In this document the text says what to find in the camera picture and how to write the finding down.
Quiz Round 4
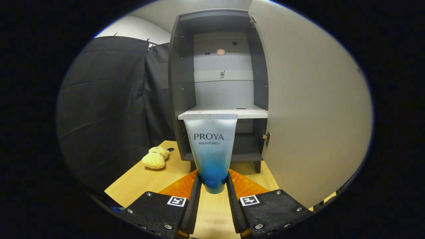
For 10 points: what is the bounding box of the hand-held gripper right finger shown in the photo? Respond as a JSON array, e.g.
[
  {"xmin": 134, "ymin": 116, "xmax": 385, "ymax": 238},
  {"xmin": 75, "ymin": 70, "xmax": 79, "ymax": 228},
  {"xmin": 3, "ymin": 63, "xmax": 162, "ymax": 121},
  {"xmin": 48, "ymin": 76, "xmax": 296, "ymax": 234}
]
[{"xmin": 226, "ymin": 169, "xmax": 314, "ymax": 238}]

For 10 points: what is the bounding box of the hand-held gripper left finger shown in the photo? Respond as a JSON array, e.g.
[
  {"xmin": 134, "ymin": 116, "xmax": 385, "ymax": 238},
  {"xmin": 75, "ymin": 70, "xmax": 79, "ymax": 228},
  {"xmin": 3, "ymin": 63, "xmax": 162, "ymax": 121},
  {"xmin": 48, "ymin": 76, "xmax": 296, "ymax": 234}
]
[{"xmin": 120, "ymin": 169, "xmax": 202, "ymax": 239}]

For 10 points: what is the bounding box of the white blue cosmetic tube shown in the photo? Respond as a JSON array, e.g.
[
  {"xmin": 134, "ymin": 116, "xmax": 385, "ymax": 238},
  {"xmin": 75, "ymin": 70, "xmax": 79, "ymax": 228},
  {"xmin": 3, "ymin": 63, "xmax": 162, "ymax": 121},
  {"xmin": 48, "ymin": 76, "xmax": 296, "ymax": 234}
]
[{"xmin": 184, "ymin": 114, "xmax": 238, "ymax": 195}]

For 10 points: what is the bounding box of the beige cabinet door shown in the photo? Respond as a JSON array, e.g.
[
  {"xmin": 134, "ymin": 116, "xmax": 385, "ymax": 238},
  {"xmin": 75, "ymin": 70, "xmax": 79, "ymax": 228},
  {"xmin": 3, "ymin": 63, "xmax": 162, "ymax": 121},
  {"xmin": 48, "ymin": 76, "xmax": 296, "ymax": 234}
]
[{"xmin": 248, "ymin": 0, "xmax": 373, "ymax": 209}]

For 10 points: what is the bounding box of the yellow plush toy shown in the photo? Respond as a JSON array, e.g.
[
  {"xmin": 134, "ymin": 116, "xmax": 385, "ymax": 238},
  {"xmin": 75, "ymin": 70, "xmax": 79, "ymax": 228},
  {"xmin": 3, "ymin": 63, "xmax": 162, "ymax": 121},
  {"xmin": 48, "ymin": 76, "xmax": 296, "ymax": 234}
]
[{"xmin": 142, "ymin": 146, "xmax": 170, "ymax": 170}]

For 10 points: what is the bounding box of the white cabinet shelf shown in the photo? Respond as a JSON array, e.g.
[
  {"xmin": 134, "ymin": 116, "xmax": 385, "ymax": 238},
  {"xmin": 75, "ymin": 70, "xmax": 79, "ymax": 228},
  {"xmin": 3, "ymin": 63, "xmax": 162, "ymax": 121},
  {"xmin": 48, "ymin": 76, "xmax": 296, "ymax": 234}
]
[{"xmin": 178, "ymin": 105, "xmax": 268, "ymax": 120}]

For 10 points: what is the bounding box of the dark grey cabinet body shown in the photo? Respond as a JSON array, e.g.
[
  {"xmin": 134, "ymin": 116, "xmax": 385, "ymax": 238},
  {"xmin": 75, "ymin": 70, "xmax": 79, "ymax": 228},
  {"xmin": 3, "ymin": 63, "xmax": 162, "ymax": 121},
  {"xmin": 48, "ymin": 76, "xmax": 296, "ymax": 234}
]
[{"xmin": 168, "ymin": 9, "xmax": 269, "ymax": 173}]

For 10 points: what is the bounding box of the black backdrop cloth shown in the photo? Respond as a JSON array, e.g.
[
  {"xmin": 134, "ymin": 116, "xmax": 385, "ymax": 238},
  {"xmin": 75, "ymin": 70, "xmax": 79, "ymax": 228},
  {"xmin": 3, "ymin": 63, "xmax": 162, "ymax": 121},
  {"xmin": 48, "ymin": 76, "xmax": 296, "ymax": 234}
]
[{"xmin": 56, "ymin": 36, "xmax": 176, "ymax": 193}]

